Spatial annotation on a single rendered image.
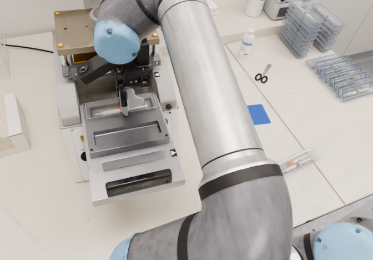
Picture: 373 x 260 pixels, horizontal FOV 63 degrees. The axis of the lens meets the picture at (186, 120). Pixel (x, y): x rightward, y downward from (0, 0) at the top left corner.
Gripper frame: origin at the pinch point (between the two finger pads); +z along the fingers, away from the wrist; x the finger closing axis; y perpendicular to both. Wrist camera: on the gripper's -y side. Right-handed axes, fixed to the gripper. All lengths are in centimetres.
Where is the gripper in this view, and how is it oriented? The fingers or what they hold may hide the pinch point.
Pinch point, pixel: (121, 104)
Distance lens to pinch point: 83.8
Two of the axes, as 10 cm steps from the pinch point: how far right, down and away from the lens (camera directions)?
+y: 9.5, -1.7, 2.6
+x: -3.0, -7.5, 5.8
